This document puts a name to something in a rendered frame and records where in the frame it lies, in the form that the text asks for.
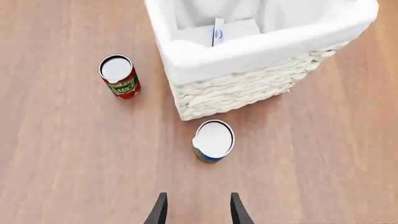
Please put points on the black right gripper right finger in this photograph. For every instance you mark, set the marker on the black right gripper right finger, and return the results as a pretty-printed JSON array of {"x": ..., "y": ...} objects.
[{"x": 239, "y": 211}]

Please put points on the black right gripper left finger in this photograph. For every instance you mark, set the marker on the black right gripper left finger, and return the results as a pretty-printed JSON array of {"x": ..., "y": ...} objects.
[{"x": 158, "y": 211}]

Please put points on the blue alphabet soup tin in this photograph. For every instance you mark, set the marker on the blue alphabet soup tin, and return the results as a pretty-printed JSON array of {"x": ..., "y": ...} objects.
[{"x": 214, "y": 142}]

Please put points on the white woven basket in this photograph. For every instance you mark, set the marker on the white woven basket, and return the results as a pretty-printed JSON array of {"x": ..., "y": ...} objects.
[{"x": 248, "y": 77}]

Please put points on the white cream cheese box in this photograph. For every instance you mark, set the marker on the white cream cheese box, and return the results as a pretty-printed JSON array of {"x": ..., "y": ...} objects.
[{"x": 218, "y": 32}]

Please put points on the red tomato sauce tin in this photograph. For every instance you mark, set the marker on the red tomato sauce tin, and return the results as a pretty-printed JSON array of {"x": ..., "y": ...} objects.
[{"x": 119, "y": 77}]

